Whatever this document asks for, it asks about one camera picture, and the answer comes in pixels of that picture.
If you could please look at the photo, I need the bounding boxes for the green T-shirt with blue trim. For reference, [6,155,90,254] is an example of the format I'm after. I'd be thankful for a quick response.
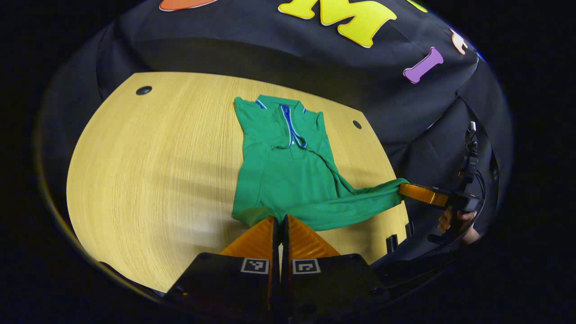
[231,94,410,232]

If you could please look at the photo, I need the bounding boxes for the black backdrop cloth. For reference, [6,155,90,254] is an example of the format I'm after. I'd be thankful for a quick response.
[38,0,513,270]

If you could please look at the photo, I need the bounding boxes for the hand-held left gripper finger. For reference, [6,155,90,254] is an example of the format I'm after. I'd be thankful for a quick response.
[163,216,281,324]
[281,214,391,324]

